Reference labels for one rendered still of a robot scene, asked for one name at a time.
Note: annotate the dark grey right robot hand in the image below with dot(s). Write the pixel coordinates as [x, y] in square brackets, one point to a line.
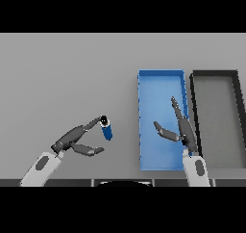
[186, 131]

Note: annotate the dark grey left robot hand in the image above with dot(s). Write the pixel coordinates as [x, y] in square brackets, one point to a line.
[71, 137]

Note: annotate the blue pipe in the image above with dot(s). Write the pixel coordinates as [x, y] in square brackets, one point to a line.
[106, 129]

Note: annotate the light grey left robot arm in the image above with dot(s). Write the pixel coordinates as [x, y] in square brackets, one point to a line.
[40, 169]

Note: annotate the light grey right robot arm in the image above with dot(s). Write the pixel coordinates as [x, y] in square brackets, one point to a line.
[197, 168]

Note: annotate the blue bin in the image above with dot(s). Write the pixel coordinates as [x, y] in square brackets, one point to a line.
[161, 121]

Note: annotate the dark grey bin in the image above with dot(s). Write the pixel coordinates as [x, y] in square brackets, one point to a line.
[219, 119]

